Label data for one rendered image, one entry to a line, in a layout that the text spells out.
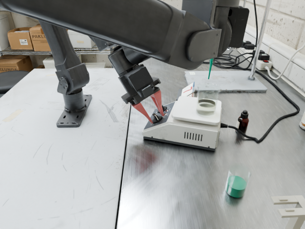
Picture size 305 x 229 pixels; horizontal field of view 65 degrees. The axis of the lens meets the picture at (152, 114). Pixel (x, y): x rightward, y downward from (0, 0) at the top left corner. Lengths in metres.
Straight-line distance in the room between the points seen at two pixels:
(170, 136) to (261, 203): 0.26
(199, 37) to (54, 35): 0.51
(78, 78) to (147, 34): 0.51
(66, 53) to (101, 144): 0.27
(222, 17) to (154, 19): 0.12
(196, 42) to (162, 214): 0.33
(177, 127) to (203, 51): 0.33
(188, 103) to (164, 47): 0.41
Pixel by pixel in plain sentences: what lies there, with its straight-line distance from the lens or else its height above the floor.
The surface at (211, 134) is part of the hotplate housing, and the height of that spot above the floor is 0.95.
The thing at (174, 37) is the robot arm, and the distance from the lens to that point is 0.26.
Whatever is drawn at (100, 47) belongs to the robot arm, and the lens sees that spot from 0.59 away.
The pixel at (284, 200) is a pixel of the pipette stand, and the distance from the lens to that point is 0.40.
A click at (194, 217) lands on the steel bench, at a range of 0.49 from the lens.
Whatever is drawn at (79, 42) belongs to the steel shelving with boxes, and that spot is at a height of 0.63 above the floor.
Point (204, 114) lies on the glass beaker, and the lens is 0.60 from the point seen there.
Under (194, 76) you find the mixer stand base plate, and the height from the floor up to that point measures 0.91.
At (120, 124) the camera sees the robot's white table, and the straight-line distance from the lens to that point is 0.72.
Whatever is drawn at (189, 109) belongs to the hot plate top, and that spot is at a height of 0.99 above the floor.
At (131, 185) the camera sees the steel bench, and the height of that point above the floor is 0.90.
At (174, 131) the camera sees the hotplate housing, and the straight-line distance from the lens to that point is 0.61.
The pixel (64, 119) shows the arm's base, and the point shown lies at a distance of 0.77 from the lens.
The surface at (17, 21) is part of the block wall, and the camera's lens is 3.34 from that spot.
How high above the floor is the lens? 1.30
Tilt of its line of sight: 31 degrees down
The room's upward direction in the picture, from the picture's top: straight up
